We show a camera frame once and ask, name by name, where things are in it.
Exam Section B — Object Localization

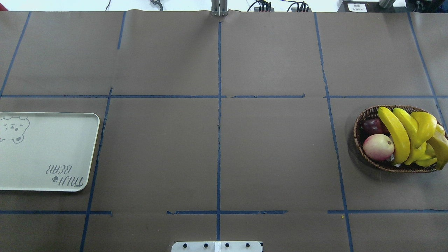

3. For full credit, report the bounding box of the brown wicker basket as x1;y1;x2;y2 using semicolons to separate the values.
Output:
352;105;447;173

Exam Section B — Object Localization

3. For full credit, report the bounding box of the cream bear tray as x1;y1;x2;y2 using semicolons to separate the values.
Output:
0;112;100;193

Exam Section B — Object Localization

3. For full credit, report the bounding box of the aluminium frame post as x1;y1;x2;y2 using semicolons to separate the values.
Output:
211;0;228;16

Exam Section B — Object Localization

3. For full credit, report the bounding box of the pink peach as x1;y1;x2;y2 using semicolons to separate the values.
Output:
363;134;395;161

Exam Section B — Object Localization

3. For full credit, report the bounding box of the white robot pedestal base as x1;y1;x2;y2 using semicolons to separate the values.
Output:
171;240;264;252

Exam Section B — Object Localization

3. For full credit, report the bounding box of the black label box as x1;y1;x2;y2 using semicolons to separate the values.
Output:
337;1;407;13

